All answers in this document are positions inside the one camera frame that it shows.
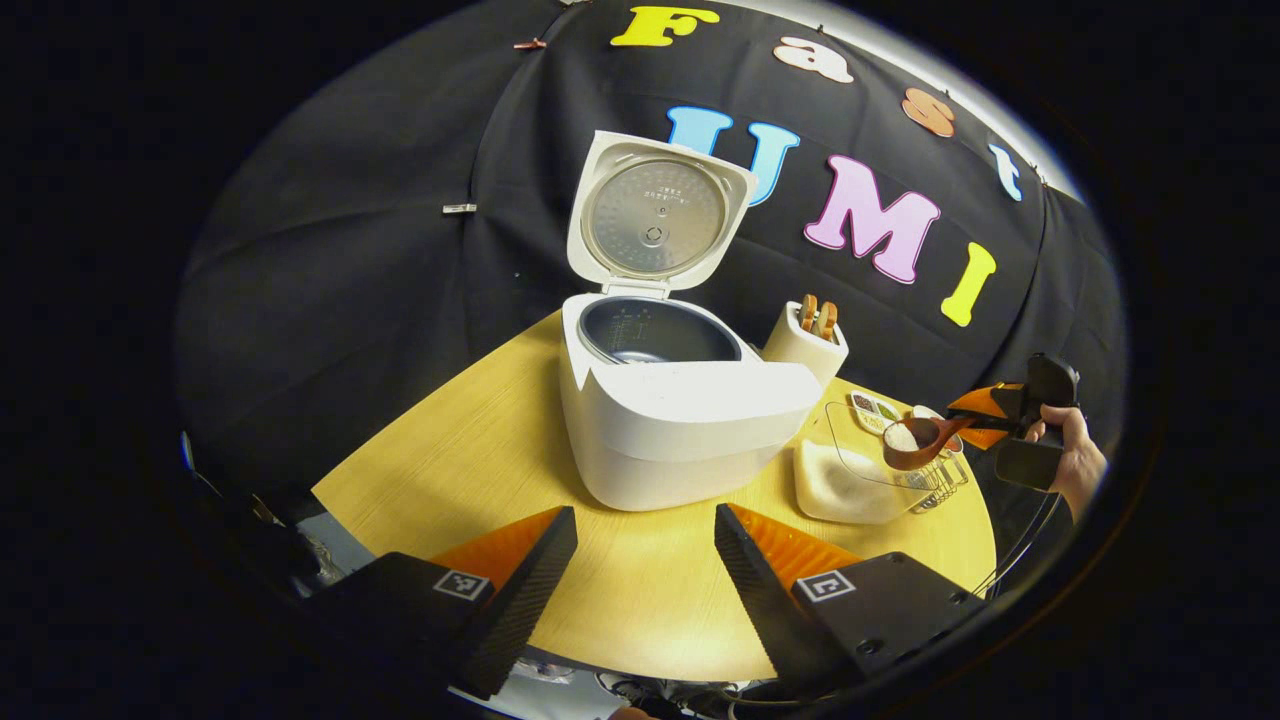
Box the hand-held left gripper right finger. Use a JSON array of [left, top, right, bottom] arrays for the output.
[[714, 503, 991, 701]]

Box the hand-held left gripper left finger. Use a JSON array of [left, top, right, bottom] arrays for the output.
[[310, 505, 579, 701]]

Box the wire chopstick holder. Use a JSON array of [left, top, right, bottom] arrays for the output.
[[905, 450, 971, 513]]

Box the brown wooden spoon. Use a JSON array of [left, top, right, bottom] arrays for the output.
[[882, 413, 1021, 472]]

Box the clear container of rice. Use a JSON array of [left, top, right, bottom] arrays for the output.
[[793, 400, 951, 526]]

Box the white rice cooker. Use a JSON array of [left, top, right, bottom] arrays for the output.
[[558, 130, 824, 513]]

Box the round white plate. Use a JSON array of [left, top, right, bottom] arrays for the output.
[[910, 404, 966, 453]]

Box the white divided dish of beans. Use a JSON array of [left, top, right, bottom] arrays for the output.
[[848, 390, 903, 436]]

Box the white toaster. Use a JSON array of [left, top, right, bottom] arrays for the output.
[[762, 297, 850, 389]]

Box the black backdrop cloth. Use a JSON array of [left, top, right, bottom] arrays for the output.
[[175, 0, 1129, 521]]

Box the black cable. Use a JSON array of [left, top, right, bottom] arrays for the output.
[[972, 490, 1063, 601]]

